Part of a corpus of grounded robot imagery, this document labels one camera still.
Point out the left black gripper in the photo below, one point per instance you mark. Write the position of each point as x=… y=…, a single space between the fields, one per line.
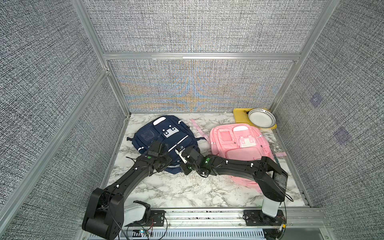
x=168 y=161

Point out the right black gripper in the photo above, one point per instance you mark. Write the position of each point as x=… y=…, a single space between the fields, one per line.
x=183 y=167

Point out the navy blue backpack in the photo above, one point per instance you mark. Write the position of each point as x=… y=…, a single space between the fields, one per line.
x=172 y=132

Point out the pink backpack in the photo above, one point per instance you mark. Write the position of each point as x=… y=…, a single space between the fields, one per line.
x=240 y=142

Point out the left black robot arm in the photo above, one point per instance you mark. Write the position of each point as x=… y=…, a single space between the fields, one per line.
x=104 y=215

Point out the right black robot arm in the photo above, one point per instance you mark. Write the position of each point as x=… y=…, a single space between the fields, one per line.
x=270 y=177

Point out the yellow tray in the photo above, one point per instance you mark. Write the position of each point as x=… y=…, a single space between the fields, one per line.
x=241 y=116

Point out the white dotted bowl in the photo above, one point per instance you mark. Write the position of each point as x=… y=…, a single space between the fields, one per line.
x=261 y=118

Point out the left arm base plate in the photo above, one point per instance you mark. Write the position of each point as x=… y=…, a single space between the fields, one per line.
x=156 y=219

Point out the white vented cable duct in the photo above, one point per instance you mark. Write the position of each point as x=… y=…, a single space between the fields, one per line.
x=194 y=234

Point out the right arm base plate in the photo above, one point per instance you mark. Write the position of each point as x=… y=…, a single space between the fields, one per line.
x=255 y=218

